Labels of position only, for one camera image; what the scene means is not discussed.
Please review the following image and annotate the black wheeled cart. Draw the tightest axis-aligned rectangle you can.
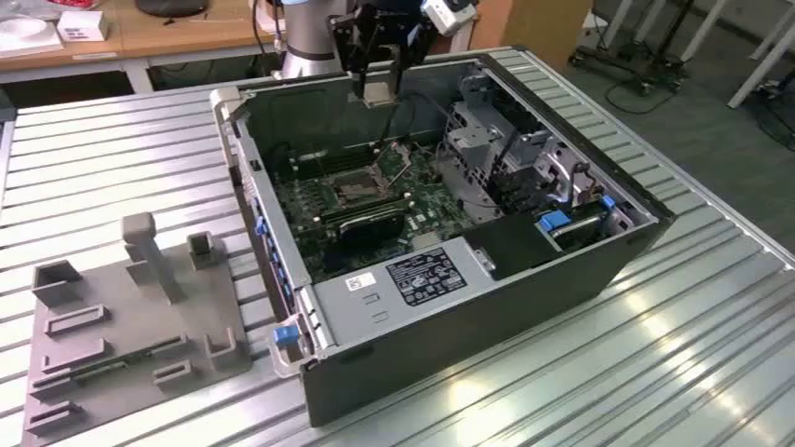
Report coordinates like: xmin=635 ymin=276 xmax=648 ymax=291
xmin=568 ymin=0 xmax=691 ymax=97

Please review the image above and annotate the wooden desk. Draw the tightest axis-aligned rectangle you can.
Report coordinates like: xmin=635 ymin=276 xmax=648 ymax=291
xmin=0 ymin=0 xmax=483 ymax=97

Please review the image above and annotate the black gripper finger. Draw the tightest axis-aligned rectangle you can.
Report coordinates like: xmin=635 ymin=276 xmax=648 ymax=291
xmin=328 ymin=4 xmax=377 ymax=100
xmin=391 ymin=18 xmax=435 ymax=102

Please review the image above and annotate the black round base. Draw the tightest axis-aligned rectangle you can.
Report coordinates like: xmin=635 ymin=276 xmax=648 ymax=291
xmin=135 ymin=0 xmax=209 ymax=16

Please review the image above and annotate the black open PC case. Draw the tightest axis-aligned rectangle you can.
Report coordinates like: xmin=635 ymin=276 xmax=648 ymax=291
xmin=208 ymin=45 xmax=678 ymax=428

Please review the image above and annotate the silver metal disk bay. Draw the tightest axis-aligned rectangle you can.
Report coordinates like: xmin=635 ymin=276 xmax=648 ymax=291
xmin=441 ymin=74 xmax=548 ymax=213

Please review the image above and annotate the CPU socket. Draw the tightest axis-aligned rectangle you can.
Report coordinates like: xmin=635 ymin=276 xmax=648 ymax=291
xmin=327 ymin=167 xmax=403 ymax=210

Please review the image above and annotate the blue disk carrier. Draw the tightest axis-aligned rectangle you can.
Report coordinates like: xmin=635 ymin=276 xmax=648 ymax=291
xmin=533 ymin=209 xmax=571 ymax=233

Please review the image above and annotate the black plastic shroud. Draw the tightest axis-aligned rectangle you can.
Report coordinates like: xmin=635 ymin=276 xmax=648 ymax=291
xmin=461 ymin=214 xmax=564 ymax=281

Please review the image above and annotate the green motherboard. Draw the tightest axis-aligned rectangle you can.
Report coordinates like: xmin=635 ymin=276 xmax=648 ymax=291
xmin=272 ymin=139 xmax=492 ymax=276

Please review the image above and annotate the white desk frame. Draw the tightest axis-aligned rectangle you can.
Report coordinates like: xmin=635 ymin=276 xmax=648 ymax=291
xmin=599 ymin=0 xmax=728 ymax=61
xmin=726 ymin=0 xmax=795 ymax=109

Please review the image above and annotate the white bowl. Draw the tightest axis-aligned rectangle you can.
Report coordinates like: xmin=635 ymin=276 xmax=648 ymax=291
xmin=0 ymin=16 xmax=49 ymax=41

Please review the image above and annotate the white cardboard box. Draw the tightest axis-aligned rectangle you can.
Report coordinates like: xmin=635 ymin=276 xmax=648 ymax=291
xmin=55 ymin=9 xmax=112 ymax=43

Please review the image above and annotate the wooden cabinet panel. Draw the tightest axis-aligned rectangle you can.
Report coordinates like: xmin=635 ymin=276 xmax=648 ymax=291
xmin=471 ymin=0 xmax=591 ymax=71

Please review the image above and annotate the silver CPU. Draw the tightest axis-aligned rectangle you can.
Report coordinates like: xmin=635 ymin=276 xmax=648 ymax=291
xmin=363 ymin=81 xmax=399 ymax=109

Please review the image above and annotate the white tray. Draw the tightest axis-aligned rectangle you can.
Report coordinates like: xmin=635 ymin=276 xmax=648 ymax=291
xmin=0 ymin=27 xmax=64 ymax=53

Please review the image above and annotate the black graphics card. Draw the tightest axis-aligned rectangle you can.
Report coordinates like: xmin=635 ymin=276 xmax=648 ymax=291
xmin=335 ymin=209 xmax=405 ymax=248

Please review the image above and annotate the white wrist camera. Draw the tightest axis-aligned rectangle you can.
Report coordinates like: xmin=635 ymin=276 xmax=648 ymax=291
xmin=421 ymin=0 xmax=479 ymax=36

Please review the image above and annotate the green RAM stick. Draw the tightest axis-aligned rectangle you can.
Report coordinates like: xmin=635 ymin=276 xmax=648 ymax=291
xmin=319 ymin=204 xmax=403 ymax=225
xmin=68 ymin=346 xmax=160 ymax=379

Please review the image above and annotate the blue card retainer strip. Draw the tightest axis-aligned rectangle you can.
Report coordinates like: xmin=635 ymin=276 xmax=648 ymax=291
xmin=249 ymin=198 xmax=295 ymax=304

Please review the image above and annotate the grey parts rack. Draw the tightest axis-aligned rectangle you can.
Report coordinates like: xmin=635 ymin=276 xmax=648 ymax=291
xmin=21 ymin=211 xmax=255 ymax=440

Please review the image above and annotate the grey power supply unit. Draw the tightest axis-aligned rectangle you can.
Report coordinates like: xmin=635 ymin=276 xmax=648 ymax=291
xmin=307 ymin=235 xmax=499 ymax=349

